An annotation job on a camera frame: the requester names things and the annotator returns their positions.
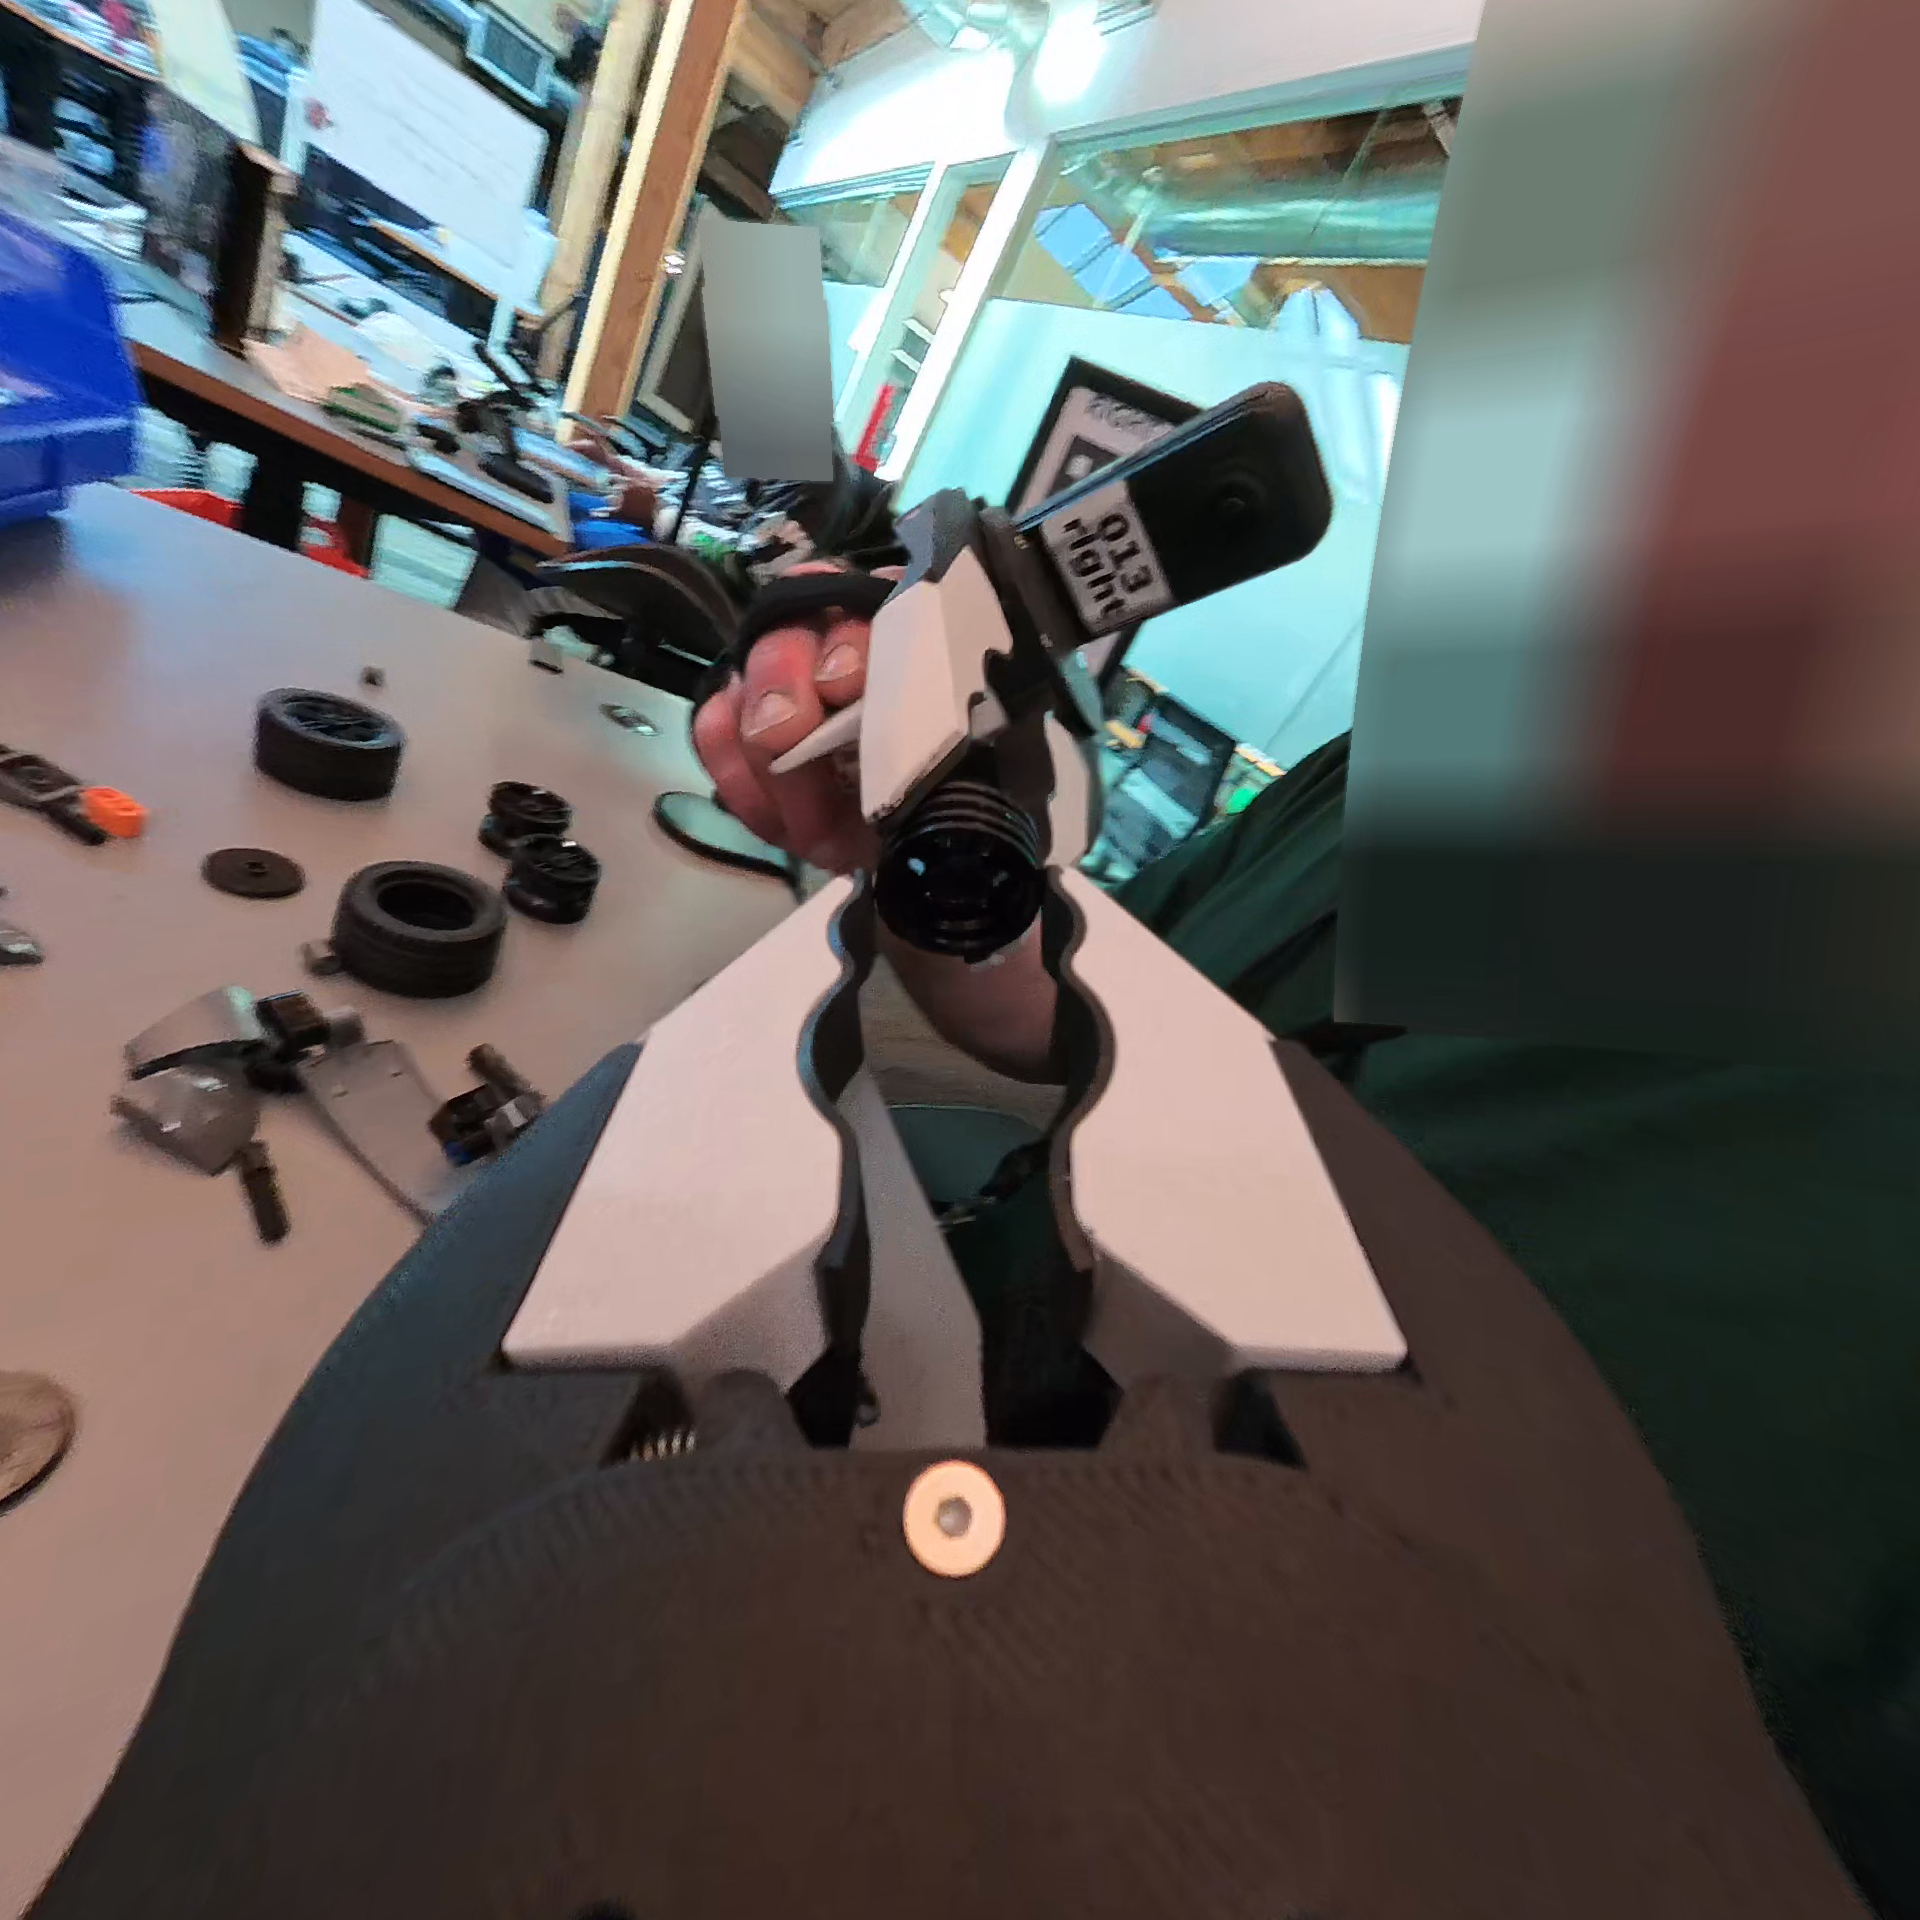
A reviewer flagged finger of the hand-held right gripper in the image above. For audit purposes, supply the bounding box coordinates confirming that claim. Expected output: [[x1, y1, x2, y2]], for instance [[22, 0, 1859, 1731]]
[[857, 576, 1015, 824]]

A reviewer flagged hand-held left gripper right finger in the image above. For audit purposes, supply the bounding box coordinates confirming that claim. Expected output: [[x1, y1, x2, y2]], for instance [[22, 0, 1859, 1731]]
[[1039, 863, 1417, 1447]]

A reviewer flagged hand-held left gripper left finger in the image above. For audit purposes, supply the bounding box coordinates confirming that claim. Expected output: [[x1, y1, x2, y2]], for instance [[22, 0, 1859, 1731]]
[[507, 881, 877, 1391]]

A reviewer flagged black rubber tyre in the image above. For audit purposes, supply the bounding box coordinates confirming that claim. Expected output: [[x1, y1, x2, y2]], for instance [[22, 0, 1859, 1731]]
[[329, 858, 507, 995]]

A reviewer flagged person's right hand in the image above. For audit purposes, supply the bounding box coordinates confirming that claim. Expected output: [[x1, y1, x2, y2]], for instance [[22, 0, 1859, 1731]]
[[696, 561, 901, 869]]

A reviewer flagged framed sign stand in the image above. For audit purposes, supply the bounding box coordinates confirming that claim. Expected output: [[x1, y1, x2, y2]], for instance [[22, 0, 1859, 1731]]
[[1003, 350, 1190, 524]]

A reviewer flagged black chair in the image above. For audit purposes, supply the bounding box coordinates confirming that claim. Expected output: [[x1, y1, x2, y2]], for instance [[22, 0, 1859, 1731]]
[[531, 544, 756, 700]]

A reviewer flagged grey wheel arch assembly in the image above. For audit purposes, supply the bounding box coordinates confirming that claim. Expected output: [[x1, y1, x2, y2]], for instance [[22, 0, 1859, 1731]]
[[109, 982, 557, 1221]]

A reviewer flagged assembled black toy wheel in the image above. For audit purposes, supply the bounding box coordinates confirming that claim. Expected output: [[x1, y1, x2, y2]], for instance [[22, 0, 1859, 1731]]
[[246, 685, 408, 801]]

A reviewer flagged wooden desk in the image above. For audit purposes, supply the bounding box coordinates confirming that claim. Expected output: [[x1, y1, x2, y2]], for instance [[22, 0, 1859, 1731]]
[[117, 296, 576, 559]]

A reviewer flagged whiteboard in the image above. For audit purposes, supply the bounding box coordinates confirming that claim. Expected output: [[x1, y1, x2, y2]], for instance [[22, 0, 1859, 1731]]
[[311, 0, 548, 316]]

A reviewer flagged dark printed box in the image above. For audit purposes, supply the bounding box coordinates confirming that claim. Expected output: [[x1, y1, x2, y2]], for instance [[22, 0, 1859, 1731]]
[[137, 82, 293, 350]]

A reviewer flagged blue storage bin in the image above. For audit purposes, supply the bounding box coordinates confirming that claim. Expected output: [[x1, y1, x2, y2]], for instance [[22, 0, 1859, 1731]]
[[0, 214, 146, 527]]

